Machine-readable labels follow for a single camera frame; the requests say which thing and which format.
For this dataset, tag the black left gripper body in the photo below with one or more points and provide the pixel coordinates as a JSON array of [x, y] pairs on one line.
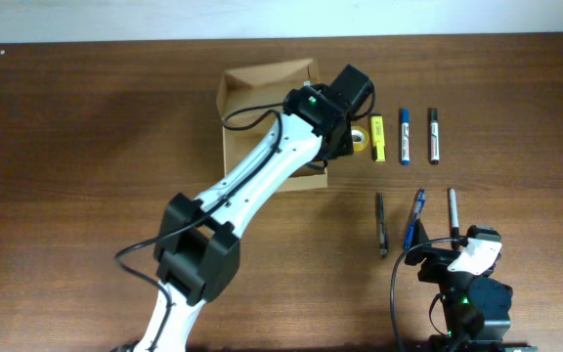
[[345, 145]]

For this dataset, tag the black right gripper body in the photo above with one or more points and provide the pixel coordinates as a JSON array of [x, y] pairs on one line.
[[452, 285]]

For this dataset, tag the yellow tape roll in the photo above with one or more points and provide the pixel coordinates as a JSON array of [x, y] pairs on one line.
[[360, 138]]

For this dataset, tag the yellow highlighter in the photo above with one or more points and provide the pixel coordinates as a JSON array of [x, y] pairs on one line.
[[378, 138]]

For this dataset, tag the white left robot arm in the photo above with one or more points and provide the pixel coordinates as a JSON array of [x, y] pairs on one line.
[[198, 244]]

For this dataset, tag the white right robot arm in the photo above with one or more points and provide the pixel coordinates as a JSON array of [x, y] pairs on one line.
[[476, 307]]

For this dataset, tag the silver black marker pen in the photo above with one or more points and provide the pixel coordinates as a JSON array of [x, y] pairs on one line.
[[454, 230]]

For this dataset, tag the black ballpoint pen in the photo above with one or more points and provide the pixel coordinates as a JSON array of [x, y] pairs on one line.
[[382, 228]]

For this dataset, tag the blue ballpoint pen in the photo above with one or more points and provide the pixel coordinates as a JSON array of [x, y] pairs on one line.
[[416, 210]]

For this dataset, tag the blue whiteboard marker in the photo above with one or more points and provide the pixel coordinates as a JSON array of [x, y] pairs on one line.
[[405, 136]]

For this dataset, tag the black whiteboard marker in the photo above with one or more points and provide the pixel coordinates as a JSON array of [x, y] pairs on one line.
[[434, 136]]

